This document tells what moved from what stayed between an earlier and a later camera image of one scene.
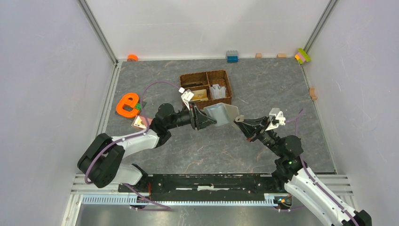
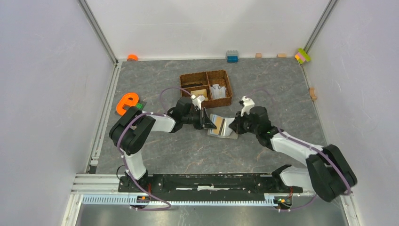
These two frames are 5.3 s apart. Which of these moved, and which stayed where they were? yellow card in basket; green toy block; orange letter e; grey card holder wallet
Moved: grey card holder wallet
Stayed: yellow card in basket; green toy block; orange letter e
